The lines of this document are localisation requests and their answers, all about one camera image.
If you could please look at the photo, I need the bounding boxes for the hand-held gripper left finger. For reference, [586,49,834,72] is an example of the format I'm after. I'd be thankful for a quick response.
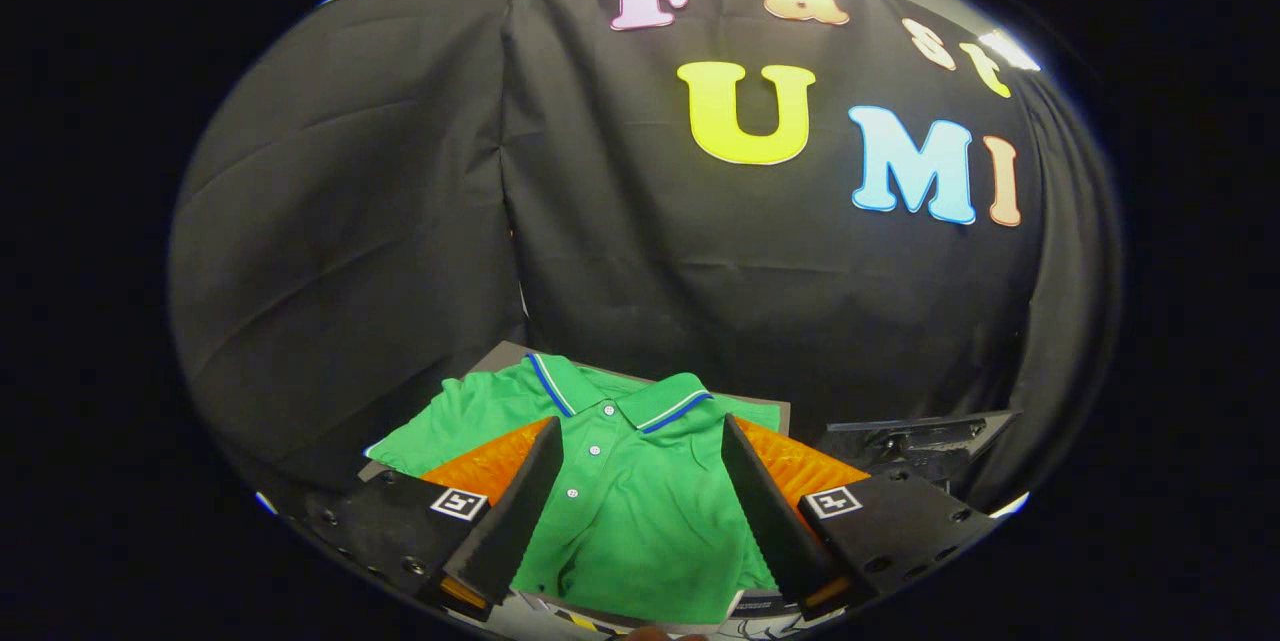
[300,416,567,622]

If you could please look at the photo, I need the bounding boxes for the dark cabinet with beige door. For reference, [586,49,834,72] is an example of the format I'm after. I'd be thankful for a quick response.
[358,341,791,482]

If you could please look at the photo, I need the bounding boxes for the ceiling light panel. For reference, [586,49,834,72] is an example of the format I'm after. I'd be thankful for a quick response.
[980,29,1041,72]

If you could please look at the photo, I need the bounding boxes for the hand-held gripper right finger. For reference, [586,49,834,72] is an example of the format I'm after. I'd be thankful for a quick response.
[720,414,1006,622]

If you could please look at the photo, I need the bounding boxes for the black backdrop cloth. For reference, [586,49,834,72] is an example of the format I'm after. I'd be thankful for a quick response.
[168,0,1121,522]

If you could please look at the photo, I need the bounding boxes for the green polo shirt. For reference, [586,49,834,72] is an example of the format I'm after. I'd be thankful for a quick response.
[365,353,781,625]

